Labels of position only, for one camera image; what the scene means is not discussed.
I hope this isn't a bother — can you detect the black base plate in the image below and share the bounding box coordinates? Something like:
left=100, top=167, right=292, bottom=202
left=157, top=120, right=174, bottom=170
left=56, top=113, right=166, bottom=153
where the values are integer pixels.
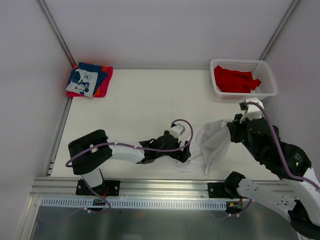
left=207, top=182, right=241, bottom=199
left=75, top=179, right=121, bottom=197

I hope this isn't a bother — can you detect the aluminium mounting rail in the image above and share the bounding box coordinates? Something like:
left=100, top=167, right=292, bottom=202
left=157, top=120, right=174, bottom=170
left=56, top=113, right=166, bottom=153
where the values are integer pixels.
left=29, top=175, right=301, bottom=201

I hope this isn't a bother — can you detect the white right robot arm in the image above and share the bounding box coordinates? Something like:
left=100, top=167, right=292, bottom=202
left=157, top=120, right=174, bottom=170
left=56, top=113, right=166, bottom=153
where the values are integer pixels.
left=223, top=114, right=320, bottom=240

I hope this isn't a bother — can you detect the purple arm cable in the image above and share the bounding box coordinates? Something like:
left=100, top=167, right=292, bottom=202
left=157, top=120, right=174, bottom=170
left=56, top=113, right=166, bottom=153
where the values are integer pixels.
left=65, top=118, right=194, bottom=215
left=212, top=100, right=320, bottom=221

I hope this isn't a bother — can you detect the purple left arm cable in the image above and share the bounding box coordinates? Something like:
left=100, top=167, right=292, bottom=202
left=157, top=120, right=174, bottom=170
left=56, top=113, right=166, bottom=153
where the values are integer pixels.
left=65, top=118, right=194, bottom=215

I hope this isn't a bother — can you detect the white t shirt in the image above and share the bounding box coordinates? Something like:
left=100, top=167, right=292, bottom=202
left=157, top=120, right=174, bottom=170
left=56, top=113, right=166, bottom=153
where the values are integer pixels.
left=165, top=119, right=231, bottom=175

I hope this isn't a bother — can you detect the red t shirt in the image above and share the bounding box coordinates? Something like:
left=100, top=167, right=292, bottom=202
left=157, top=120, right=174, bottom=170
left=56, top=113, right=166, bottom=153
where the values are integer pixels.
left=213, top=65, right=261, bottom=93

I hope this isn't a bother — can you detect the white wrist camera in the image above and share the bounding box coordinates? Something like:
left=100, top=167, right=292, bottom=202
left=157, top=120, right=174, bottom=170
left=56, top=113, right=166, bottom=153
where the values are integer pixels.
left=239, top=97, right=264, bottom=124
left=169, top=123, right=186, bottom=139

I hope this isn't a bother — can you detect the white slotted cable duct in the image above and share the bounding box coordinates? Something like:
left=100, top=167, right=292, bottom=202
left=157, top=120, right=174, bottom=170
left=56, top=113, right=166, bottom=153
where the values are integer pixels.
left=40, top=197, right=227, bottom=211

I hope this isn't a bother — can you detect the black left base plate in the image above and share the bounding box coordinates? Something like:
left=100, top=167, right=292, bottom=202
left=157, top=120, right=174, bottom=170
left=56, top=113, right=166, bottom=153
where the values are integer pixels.
left=75, top=179, right=121, bottom=197

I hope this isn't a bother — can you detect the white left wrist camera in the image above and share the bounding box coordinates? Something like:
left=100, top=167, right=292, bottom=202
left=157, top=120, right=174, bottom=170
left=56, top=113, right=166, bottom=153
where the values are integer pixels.
left=169, top=123, right=186, bottom=139

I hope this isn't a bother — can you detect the white plastic basket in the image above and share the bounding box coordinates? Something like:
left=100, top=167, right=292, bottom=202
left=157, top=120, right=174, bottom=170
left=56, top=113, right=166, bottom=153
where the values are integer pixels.
left=210, top=59, right=278, bottom=103

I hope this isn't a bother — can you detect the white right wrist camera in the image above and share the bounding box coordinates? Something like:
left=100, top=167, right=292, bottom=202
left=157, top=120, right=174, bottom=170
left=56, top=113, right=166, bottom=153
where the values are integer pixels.
left=239, top=97, right=264, bottom=124

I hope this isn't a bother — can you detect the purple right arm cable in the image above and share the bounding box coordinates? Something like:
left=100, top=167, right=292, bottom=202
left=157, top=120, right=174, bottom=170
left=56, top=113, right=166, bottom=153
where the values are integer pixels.
left=212, top=100, right=320, bottom=221

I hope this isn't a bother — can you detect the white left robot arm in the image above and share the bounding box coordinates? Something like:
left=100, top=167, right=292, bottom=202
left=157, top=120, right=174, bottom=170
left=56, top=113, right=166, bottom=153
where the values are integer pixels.
left=65, top=129, right=191, bottom=195

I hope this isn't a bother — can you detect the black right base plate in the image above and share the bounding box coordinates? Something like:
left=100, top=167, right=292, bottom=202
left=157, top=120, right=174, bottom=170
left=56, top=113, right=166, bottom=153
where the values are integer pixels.
left=207, top=182, right=241, bottom=199

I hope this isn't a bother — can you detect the light blue printed t shirt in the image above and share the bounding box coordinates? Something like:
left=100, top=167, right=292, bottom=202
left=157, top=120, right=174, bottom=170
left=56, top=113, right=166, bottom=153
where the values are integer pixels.
left=65, top=68, right=98, bottom=98

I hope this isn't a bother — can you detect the dark blue folded t shirt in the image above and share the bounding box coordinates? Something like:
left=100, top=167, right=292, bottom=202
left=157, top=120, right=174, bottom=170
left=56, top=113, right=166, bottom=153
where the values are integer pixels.
left=69, top=61, right=109, bottom=97

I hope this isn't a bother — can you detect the pink folded t shirt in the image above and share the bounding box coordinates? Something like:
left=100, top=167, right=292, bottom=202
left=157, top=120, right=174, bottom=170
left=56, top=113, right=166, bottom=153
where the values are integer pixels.
left=66, top=65, right=114, bottom=98

